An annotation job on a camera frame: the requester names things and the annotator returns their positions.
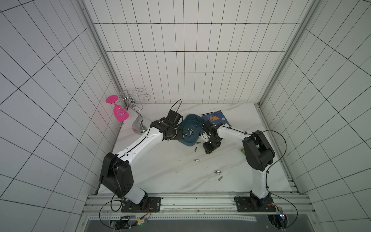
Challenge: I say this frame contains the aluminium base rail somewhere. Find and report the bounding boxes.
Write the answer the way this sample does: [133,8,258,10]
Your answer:
[82,192,315,222]

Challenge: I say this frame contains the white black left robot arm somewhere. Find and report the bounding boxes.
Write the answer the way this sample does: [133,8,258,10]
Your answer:
[100,110,184,209]

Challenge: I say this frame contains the chrome lamp with pink shades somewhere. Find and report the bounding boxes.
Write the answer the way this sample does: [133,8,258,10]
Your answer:
[105,88,151,134]

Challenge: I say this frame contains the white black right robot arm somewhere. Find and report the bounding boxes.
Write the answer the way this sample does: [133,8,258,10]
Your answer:
[203,121,275,211]

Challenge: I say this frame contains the blue Doritos chip bag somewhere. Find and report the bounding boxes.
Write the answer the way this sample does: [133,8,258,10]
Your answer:
[201,110,231,126]

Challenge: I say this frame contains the teal plastic storage box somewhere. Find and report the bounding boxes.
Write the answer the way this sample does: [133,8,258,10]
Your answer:
[178,114,206,147]

